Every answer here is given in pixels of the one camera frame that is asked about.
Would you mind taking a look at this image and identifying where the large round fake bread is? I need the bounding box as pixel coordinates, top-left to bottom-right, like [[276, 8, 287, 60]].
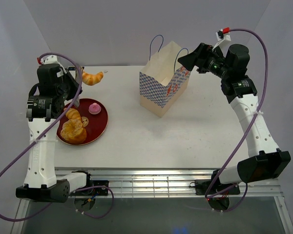
[[60, 119, 87, 145]]

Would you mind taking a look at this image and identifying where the aluminium front rail frame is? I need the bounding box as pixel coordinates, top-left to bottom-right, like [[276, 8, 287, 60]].
[[21, 167, 284, 199]]

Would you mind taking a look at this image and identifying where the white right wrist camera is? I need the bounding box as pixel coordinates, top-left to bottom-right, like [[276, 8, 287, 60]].
[[213, 27, 231, 50]]

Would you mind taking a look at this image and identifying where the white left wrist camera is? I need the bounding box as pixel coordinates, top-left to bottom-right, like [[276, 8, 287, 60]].
[[37, 55, 60, 65]]

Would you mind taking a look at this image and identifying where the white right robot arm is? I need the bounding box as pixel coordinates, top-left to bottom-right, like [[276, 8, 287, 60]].
[[178, 43, 291, 195]]

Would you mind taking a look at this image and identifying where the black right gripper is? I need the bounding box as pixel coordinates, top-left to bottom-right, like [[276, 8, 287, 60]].
[[177, 43, 230, 79]]

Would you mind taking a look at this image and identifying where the blue patterned paper bag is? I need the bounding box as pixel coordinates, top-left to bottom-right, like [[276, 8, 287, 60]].
[[139, 41, 191, 117]]

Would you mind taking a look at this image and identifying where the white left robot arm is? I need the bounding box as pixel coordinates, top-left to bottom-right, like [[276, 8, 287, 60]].
[[16, 53, 94, 203]]

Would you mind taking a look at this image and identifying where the golden fake croissant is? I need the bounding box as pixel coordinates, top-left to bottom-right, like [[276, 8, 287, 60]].
[[82, 71, 104, 86], [64, 108, 82, 121]]

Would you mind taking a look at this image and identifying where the pink fake donut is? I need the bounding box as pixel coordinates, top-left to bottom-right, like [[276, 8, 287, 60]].
[[88, 103, 102, 115]]

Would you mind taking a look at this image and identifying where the dark red round plate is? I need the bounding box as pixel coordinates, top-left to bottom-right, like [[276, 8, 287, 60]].
[[57, 98, 108, 146]]

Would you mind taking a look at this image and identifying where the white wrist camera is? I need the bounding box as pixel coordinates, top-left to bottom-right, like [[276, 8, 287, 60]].
[[37, 55, 60, 65], [213, 27, 231, 50]]

